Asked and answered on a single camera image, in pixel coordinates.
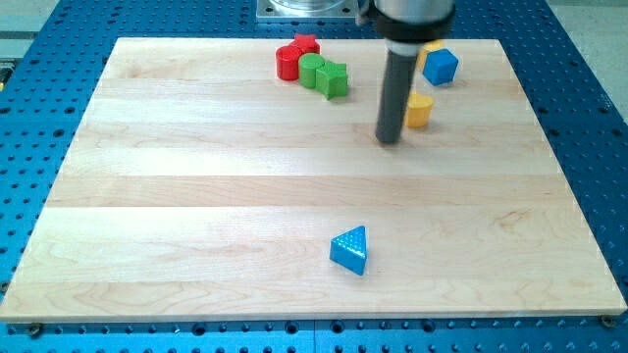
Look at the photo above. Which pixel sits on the yellow heart block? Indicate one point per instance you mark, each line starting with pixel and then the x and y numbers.
pixel 418 110

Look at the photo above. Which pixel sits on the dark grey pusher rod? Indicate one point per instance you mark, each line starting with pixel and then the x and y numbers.
pixel 397 83

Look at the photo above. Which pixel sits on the yellow hexagon block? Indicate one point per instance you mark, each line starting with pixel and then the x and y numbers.
pixel 425 50

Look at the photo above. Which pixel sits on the blue triangle block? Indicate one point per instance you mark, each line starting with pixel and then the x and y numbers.
pixel 350 250

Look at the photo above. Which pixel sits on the green star block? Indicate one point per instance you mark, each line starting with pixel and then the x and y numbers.
pixel 332 80

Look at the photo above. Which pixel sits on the light wooden board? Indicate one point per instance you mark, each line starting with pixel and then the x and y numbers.
pixel 200 187

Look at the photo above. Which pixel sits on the green cylinder block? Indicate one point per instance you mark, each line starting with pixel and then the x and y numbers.
pixel 308 64

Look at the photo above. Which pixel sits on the red cylinder block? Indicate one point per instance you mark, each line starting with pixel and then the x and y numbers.
pixel 287 58

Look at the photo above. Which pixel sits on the red star block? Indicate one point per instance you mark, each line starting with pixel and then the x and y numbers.
pixel 306 43

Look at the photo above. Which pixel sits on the blue cube block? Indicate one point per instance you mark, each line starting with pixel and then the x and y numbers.
pixel 440 67

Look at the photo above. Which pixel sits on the blue perforated metal plate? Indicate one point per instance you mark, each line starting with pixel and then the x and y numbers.
pixel 47 93

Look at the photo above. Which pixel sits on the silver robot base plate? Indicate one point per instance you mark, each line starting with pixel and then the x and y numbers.
pixel 301 9

